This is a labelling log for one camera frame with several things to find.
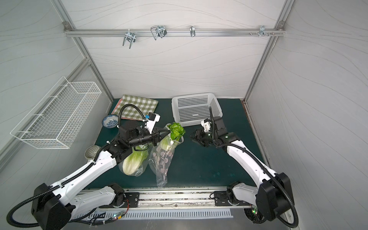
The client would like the left black corrugated cable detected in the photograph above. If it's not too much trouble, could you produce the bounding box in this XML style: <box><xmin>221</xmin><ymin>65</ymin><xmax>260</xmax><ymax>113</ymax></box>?
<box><xmin>6</xmin><ymin>103</ymin><xmax>146</xmax><ymax>228</ymax></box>

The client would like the clear blue zipper bag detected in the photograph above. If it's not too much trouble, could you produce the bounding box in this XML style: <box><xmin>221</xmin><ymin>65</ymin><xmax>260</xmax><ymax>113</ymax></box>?
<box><xmin>118</xmin><ymin>144</ymin><xmax>152</xmax><ymax>177</ymax></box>

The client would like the chinese cabbage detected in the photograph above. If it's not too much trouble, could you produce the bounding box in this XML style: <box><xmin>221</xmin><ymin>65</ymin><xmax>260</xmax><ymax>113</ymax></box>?
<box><xmin>159</xmin><ymin>122</ymin><xmax>186</xmax><ymax>151</ymax></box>
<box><xmin>122</xmin><ymin>149</ymin><xmax>148</xmax><ymax>176</ymax></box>

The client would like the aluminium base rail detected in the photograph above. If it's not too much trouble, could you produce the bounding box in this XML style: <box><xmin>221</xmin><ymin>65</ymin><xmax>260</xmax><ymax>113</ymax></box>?
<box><xmin>57</xmin><ymin>186</ymin><xmax>294</xmax><ymax>209</ymax></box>

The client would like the white wire wall basket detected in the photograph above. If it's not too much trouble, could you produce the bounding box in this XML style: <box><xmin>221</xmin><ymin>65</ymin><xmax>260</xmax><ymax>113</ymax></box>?
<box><xmin>10</xmin><ymin>77</ymin><xmax>102</xmax><ymax>150</ymax></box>

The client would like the white plastic basket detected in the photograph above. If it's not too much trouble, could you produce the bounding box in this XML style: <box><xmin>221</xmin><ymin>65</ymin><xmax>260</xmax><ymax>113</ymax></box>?
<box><xmin>172</xmin><ymin>93</ymin><xmax>223</xmax><ymax>127</ymax></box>

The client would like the black corrugated cable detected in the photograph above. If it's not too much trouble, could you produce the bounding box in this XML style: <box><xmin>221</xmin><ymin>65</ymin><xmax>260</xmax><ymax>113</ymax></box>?
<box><xmin>6</xmin><ymin>103</ymin><xmax>146</xmax><ymax>228</ymax></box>
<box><xmin>209</xmin><ymin>106</ymin><xmax>299</xmax><ymax>229</ymax></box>

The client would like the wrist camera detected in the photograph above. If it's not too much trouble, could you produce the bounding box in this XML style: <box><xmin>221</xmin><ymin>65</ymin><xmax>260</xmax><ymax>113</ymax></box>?
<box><xmin>145</xmin><ymin>112</ymin><xmax>161</xmax><ymax>134</ymax></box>
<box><xmin>201</xmin><ymin>119</ymin><xmax>212</xmax><ymax>133</ymax></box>

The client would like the pink dotted zipper bag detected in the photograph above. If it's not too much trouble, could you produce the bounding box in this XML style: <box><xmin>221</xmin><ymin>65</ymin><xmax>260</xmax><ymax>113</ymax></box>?
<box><xmin>149</xmin><ymin>142</ymin><xmax>183</xmax><ymax>188</ymax></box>

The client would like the blue white porcelain bowl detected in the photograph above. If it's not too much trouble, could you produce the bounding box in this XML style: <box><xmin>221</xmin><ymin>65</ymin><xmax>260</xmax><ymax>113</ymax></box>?
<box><xmin>102</xmin><ymin>115</ymin><xmax>118</xmax><ymax>128</ymax></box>

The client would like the striped ceramic mug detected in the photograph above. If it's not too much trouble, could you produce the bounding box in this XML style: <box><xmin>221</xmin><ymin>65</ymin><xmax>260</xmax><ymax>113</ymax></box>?
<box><xmin>84</xmin><ymin>145</ymin><xmax>100</xmax><ymax>160</ymax></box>

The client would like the aluminium top rail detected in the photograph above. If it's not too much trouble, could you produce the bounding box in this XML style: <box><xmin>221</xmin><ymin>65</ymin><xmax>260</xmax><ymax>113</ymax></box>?
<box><xmin>62</xmin><ymin>22</ymin><xmax>286</xmax><ymax>38</ymax></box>

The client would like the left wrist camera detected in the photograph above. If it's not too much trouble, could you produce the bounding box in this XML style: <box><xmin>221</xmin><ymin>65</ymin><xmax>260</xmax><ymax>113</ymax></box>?
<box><xmin>145</xmin><ymin>112</ymin><xmax>161</xmax><ymax>134</ymax></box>

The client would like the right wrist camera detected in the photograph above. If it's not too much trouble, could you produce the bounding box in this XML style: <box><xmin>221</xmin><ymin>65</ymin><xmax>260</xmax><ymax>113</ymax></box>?
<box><xmin>201</xmin><ymin>119</ymin><xmax>212</xmax><ymax>133</ymax></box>

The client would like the green checkered cloth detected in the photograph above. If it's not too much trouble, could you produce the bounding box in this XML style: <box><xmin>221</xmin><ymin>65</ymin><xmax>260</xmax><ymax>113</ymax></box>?
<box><xmin>111</xmin><ymin>94</ymin><xmax>159</xmax><ymax>121</ymax></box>

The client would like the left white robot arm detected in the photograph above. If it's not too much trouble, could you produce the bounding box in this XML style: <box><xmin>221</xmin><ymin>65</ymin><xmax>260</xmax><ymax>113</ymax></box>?
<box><xmin>31</xmin><ymin>121</ymin><xmax>170</xmax><ymax>230</ymax></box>

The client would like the right black corrugated cable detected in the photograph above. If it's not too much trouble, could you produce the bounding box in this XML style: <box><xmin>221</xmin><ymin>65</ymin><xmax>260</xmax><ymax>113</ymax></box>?
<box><xmin>209</xmin><ymin>106</ymin><xmax>299</xmax><ymax>229</ymax></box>

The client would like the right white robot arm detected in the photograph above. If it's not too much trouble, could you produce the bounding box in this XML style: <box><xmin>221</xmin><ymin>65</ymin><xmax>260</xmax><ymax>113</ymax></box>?
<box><xmin>191</xmin><ymin>117</ymin><xmax>299</xmax><ymax>228</ymax></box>

